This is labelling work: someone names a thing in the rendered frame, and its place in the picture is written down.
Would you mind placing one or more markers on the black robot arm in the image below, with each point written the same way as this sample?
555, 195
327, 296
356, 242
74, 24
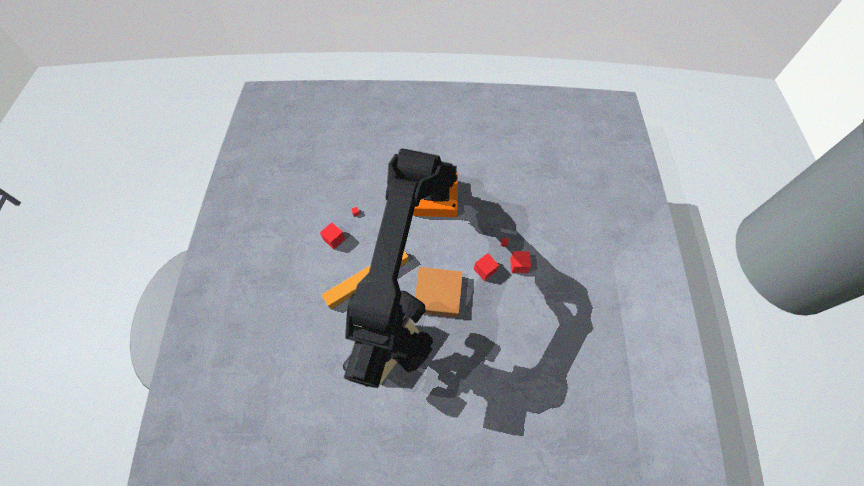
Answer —
412, 176

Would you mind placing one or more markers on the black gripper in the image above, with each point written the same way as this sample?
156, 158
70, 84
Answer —
412, 308

